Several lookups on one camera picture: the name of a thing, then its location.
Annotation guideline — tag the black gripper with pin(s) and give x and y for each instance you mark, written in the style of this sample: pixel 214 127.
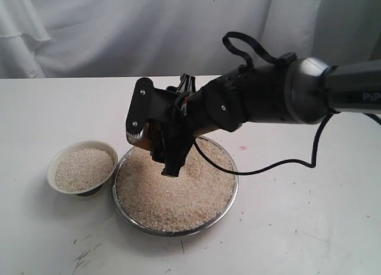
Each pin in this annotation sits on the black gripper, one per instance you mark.
pixel 178 114

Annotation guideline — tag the brown wooden cup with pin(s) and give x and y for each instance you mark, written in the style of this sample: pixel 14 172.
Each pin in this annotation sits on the brown wooden cup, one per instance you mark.
pixel 151 135

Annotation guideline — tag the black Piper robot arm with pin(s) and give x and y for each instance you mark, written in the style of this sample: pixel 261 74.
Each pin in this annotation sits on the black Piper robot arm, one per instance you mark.
pixel 307 91

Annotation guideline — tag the rice pile in tray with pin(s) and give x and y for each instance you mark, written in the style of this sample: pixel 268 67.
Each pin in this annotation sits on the rice pile in tray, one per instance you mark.
pixel 175 200

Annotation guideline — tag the rice in white bowl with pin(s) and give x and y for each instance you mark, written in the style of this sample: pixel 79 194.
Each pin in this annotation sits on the rice in white bowl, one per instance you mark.
pixel 84 169

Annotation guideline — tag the white ceramic bowl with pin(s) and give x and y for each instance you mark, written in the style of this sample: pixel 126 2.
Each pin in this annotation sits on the white ceramic bowl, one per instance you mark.
pixel 74 148

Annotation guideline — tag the round steel tray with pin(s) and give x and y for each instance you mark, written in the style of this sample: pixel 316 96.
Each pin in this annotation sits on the round steel tray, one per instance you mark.
pixel 140 224

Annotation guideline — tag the white backdrop curtain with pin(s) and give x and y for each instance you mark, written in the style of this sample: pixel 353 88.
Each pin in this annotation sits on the white backdrop curtain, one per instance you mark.
pixel 110 38

